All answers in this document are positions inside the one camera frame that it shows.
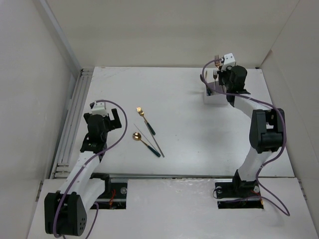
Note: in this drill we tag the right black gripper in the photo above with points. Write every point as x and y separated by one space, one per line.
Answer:
220 73

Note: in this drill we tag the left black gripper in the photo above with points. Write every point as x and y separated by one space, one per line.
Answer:
115 122

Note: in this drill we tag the gold fork dark green handle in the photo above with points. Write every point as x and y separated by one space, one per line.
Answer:
215 75

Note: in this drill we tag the rose gold fork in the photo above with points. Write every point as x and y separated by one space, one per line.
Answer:
218 62

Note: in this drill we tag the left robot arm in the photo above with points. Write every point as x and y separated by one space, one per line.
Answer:
65 211

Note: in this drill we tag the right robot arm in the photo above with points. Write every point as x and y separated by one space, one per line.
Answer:
266 133

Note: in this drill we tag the lilac utensil container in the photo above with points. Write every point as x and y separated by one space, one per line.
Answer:
216 98

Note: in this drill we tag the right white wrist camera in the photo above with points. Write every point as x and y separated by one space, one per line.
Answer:
228 61

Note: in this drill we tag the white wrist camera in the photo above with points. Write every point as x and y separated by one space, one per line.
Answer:
99 108
228 61

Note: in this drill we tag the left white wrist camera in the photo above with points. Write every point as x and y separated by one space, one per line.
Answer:
99 108

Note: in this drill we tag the aluminium frame rail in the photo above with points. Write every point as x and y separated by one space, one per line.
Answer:
61 160

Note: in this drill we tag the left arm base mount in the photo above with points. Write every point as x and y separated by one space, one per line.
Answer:
114 196

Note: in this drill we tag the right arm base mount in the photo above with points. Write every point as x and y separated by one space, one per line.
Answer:
231 197

